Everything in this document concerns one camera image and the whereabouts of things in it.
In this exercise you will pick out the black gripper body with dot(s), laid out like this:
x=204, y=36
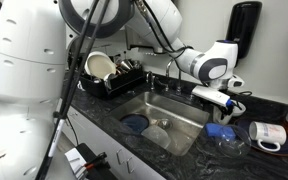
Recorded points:
x=231, y=107

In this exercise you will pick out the steel cups in rack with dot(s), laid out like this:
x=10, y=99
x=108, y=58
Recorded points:
x=125, y=65

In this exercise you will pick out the black dish rack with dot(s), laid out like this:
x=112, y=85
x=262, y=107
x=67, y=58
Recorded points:
x=97, y=87

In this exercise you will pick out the chrome gooseneck faucet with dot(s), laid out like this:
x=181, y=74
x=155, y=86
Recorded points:
x=169, y=71

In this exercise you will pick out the dark blue saucer plate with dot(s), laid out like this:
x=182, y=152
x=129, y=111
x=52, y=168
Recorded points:
x=287, y=148

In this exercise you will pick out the clear glass bowl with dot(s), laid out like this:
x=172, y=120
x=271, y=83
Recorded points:
x=230, y=146

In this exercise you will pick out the metal sink drain strainer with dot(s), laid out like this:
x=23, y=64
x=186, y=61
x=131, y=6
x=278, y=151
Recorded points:
x=164, y=124

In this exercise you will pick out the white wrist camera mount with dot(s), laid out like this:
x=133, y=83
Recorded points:
x=210, y=95

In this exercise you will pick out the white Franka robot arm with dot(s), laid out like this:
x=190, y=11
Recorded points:
x=27, y=66

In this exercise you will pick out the clear plastic container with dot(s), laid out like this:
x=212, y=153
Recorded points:
x=156, y=136

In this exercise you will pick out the grey camera on wrist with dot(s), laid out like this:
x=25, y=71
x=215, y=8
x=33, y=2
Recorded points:
x=236, y=81

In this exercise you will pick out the blue sponge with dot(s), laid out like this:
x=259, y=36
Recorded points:
x=219, y=130

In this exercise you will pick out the black wall soap dispenser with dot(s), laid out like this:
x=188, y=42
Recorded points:
x=245, y=23

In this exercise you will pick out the dark blue plate in basin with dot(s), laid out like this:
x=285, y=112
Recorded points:
x=135, y=122

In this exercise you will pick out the white mug with print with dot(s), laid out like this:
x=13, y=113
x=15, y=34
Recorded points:
x=267, y=133

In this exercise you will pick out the small chrome tap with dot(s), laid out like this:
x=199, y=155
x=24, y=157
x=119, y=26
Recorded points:
x=150, y=80

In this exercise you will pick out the stainless steel sink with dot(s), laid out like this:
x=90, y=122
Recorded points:
x=180, y=116

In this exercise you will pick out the white cabinet with drawers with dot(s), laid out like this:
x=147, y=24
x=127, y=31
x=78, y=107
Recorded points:
x=97, y=140

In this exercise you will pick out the black device with red pen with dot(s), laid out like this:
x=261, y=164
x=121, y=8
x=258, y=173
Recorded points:
x=90, y=163

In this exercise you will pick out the large white plate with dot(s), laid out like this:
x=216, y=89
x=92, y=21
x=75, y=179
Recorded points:
x=100, y=65

